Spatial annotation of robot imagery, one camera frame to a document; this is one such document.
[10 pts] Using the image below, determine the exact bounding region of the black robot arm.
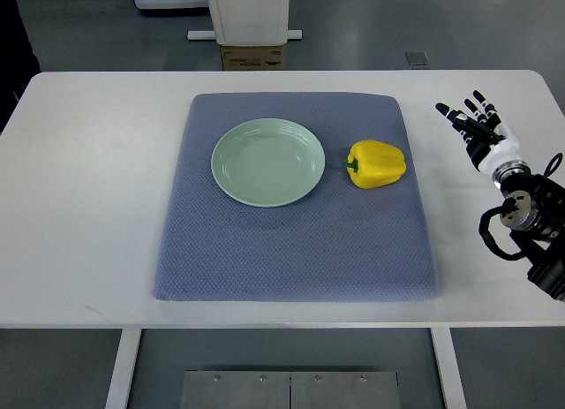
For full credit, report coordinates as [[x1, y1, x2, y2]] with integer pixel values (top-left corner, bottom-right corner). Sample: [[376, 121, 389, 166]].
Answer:
[[478, 153, 564, 301]]

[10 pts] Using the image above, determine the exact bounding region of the grey metal base plate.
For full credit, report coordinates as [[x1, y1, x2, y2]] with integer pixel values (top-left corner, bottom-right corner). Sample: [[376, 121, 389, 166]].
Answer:
[[180, 370, 401, 409]]

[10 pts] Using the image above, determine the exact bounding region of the white pedestal column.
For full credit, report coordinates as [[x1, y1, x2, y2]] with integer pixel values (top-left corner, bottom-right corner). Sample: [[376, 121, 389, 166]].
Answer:
[[208, 0, 290, 46]]

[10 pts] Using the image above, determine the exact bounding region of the brown cardboard box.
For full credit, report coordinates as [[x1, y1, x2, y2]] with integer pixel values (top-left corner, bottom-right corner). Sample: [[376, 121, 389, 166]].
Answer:
[[220, 46, 284, 72]]

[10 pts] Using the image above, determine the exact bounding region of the yellow bell pepper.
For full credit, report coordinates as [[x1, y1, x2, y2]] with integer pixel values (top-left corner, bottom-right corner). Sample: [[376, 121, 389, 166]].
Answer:
[[344, 140, 407, 189]]

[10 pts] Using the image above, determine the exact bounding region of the blue grey textured mat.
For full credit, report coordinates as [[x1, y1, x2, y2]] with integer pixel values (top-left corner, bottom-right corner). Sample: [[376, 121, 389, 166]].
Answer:
[[154, 92, 440, 302]]

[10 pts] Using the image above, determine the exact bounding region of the white floor foot bar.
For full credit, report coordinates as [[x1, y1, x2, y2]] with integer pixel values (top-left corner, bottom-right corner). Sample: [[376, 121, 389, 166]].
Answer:
[[186, 29, 303, 42]]

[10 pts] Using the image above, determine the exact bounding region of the white table leg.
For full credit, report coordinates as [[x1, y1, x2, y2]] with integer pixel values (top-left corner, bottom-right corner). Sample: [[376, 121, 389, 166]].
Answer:
[[431, 327, 467, 409], [105, 328, 141, 409]]

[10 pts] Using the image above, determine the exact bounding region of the light green plate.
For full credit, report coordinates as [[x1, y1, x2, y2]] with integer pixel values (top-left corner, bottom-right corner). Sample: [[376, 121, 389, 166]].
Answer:
[[211, 118, 326, 208]]

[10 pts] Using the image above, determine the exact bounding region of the grey floor plate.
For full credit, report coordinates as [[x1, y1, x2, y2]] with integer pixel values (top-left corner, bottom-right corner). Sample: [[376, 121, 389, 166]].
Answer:
[[404, 51, 430, 66]]

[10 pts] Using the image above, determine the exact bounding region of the white table leg right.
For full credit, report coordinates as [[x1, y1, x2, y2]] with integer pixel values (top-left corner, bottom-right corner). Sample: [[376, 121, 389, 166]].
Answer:
[[431, 327, 467, 409]]

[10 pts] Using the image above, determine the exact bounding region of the white table leg left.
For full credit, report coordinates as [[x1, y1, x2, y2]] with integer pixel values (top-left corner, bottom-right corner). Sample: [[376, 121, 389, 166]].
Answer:
[[105, 328, 141, 409]]

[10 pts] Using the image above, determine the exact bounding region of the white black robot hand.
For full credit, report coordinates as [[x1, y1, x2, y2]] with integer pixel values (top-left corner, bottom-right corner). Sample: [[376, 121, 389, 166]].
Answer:
[[435, 90, 520, 176]]

